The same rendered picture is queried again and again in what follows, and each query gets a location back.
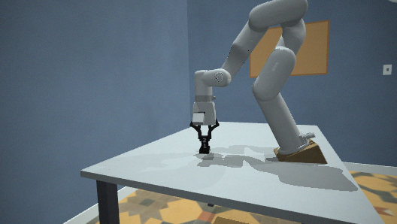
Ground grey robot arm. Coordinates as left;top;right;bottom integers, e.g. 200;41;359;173
195;0;316;155

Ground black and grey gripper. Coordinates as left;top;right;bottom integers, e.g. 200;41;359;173
189;101;220;141

